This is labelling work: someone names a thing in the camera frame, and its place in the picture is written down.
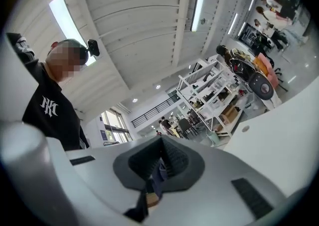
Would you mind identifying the white table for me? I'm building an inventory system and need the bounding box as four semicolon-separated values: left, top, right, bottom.
223;77;319;199

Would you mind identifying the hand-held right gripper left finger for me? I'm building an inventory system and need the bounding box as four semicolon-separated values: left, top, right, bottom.
47;135;164;226

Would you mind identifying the black balcony railing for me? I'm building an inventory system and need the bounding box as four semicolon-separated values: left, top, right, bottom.
131;93;181;129

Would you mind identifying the cardboard box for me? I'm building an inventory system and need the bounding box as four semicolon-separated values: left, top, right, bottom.
221;106;241;124

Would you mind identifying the wide ceiling light panel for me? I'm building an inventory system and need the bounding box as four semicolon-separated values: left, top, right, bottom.
48;0;97;66

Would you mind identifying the person's face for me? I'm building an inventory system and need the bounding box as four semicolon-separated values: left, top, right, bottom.
46;38;90;83

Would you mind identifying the orange chair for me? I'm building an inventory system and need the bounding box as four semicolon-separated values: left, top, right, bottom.
254;52;289;92

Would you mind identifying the green waste bin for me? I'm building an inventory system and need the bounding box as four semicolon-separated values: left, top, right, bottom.
208;130;221;147

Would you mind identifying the white shelf rack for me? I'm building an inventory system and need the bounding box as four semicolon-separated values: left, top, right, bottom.
176;56;253;139

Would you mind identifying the black chair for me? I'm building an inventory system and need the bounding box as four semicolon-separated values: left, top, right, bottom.
177;118;193;139

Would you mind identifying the white plate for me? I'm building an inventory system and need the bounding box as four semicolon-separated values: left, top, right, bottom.
0;32;52;196

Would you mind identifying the black head camera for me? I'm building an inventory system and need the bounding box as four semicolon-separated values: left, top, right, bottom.
86;39;101;57

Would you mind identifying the person in black shirt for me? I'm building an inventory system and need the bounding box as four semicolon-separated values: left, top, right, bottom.
5;32;91;151

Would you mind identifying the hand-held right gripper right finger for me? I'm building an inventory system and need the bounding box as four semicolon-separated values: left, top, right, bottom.
149;135;288;226

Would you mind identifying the large window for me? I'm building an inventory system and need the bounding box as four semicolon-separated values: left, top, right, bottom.
99;109;133;146

